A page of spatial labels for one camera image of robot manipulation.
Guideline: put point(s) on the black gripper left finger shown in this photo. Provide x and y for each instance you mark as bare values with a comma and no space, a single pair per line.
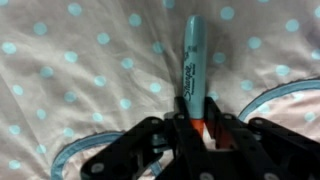
133,150

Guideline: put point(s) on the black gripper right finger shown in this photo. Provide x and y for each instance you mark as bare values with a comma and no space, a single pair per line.
273,146

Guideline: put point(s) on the pink dotted bib cloth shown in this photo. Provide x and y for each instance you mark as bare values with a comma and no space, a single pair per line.
83,66

